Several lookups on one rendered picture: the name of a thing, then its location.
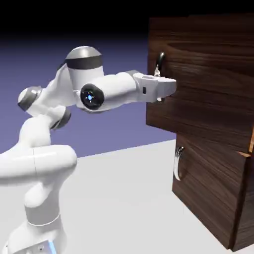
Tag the dark wood cabinet door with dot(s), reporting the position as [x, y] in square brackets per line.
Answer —
[208, 99]
[210, 194]

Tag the dark wood cabinet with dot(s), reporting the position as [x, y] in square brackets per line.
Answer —
[246, 218]

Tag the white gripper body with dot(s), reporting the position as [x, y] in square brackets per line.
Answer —
[167, 86]

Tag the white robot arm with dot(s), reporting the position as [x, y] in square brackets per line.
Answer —
[117, 89]

